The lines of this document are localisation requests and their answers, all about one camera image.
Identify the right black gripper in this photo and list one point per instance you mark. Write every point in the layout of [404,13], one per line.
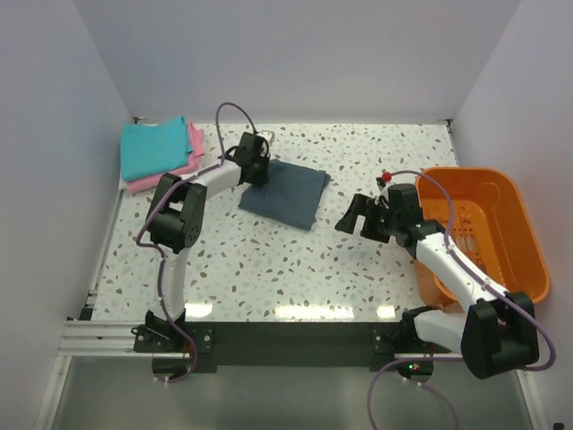
[361,205]

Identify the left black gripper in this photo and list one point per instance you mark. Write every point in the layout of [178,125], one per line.
[263,158]

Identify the slate blue t-shirt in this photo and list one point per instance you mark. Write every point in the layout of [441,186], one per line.
[292,196]

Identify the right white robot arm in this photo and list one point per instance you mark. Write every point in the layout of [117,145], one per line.
[483,301]

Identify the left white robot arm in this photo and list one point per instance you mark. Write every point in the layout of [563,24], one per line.
[174,222]

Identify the teal folded t-shirt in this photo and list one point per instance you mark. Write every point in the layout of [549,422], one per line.
[147,150]

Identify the orange plastic basket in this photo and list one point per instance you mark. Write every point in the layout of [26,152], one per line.
[491,225]

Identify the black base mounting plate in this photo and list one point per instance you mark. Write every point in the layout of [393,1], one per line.
[286,344]

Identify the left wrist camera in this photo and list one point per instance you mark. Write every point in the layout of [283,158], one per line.
[268,135]

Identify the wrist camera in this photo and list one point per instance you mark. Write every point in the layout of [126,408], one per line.
[384,183]
[268,135]

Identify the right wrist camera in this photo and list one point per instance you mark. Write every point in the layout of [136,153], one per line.
[384,183]

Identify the aluminium front rail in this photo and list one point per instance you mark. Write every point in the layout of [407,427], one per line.
[86,338]

